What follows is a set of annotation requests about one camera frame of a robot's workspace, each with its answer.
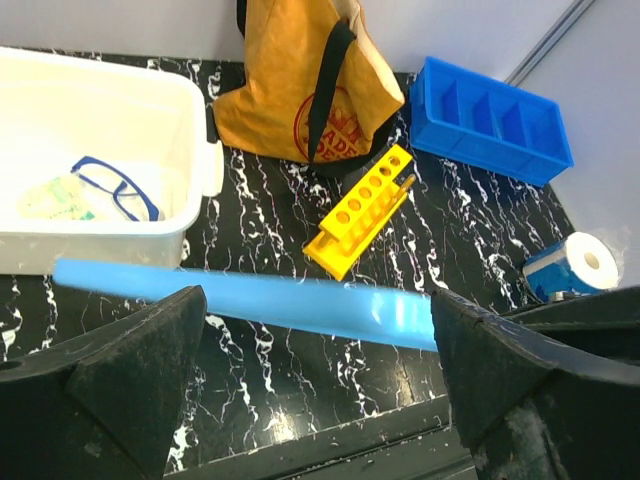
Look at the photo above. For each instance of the light blue tub lid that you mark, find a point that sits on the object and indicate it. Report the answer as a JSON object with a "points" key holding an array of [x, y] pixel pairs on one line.
{"points": [[354, 311]]}

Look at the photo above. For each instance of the aluminium rail frame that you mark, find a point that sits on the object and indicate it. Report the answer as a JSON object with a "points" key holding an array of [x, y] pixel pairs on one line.
{"points": [[549, 40]]}

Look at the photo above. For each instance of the packaged gloves clear bag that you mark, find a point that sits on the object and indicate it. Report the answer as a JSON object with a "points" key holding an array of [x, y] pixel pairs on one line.
{"points": [[61, 198]]}

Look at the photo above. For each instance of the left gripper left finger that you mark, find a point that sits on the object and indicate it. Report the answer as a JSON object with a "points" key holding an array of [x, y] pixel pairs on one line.
{"points": [[105, 404]]}

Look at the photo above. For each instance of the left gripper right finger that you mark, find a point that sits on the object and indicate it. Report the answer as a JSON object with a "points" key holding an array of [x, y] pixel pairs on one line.
{"points": [[528, 406]]}

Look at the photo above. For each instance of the blue safety glasses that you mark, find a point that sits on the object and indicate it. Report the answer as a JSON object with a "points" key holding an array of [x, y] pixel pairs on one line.
{"points": [[126, 189]]}

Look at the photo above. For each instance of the blue compartment bin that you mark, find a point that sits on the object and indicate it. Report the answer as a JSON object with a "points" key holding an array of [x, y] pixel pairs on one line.
{"points": [[473, 119]]}

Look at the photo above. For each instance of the white plastic tub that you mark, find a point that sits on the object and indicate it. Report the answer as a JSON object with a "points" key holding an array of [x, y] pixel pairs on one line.
{"points": [[149, 124]]}

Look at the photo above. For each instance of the brown paper bag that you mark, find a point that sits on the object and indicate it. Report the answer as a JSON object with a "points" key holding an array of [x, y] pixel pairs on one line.
{"points": [[317, 90]]}

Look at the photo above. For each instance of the yellow test tube rack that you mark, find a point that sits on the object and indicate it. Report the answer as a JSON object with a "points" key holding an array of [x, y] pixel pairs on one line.
{"points": [[349, 228]]}

